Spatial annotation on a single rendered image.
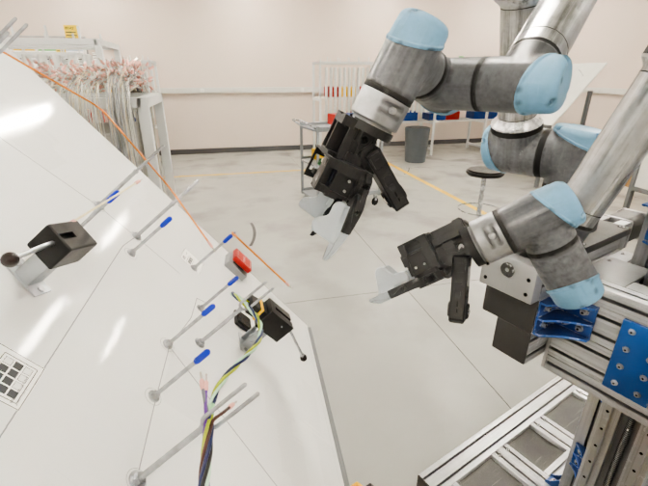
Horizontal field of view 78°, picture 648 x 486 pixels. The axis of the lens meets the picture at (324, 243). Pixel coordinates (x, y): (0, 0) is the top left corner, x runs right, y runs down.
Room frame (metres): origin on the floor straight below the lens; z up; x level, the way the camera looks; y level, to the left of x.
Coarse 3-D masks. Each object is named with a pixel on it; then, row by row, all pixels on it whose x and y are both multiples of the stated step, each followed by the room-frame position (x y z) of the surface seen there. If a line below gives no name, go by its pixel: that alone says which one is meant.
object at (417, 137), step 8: (408, 128) 7.47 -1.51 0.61; (416, 128) 7.38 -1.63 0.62; (424, 128) 7.38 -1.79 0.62; (408, 136) 7.46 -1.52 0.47; (416, 136) 7.37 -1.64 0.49; (424, 136) 7.38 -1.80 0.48; (408, 144) 7.46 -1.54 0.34; (416, 144) 7.38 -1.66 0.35; (424, 144) 7.41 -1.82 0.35; (408, 152) 7.46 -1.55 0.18; (416, 152) 7.39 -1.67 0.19; (424, 152) 7.44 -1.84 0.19; (408, 160) 7.46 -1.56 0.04; (416, 160) 7.39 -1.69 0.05; (424, 160) 7.48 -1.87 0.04
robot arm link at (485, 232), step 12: (492, 216) 0.60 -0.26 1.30; (468, 228) 0.62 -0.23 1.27; (480, 228) 0.59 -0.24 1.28; (492, 228) 0.58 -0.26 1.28; (480, 240) 0.58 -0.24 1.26; (492, 240) 0.57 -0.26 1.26; (504, 240) 0.57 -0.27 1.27; (480, 252) 0.58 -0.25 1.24; (492, 252) 0.57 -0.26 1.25; (504, 252) 0.57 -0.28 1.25
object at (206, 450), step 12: (204, 384) 0.30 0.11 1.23; (204, 396) 0.29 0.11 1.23; (204, 408) 0.28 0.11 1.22; (228, 408) 0.29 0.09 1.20; (204, 420) 0.27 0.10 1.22; (204, 432) 0.25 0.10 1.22; (204, 444) 0.24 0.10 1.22; (204, 456) 0.23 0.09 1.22; (204, 468) 0.22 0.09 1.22; (204, 480) 0.21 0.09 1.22
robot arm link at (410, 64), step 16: (400, 16) 0.60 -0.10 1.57; (416, 16) 0.58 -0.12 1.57; (432, 16) 0.58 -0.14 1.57; (400, 32) 0.59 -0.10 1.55; (416, 32) 0.58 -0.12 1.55; (432, 32) 0.58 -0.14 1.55; (384, 48) 0.60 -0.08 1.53; (400, 48) 0.58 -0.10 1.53; (416, 48) 0.58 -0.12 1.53; (432, 48) 0.58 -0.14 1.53; (384, 64) 0.59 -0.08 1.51; (400, 64) 0.58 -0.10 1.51; (416, 64) 0.58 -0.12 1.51; (432, 64) 0.59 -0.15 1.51; (368, 80) 0.60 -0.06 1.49; (384, 80) 0.58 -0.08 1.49; (400, 80) 0.58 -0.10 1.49; (416, 80) 0.58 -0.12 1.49; (432, 80) 0.61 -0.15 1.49; (400, 96) 0.58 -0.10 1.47; (416, 96) 0.60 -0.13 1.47
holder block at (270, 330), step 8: (272, 304) 0.60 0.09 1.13; (272, 312) 0.58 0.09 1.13; (280, 312) 0.60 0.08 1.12; (264, 320) 0.58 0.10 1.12; (272, 320) 0.58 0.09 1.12; (280, 320) 0.58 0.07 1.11; (288, 320) 0.60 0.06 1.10; (264, 328) 0.58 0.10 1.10; (272, 328) 0.58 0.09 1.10; (280, 328) 0.58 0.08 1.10; (288, 328) 0.59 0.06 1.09; (272, 336) 0.58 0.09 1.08; (280, 336) 0.59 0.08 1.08
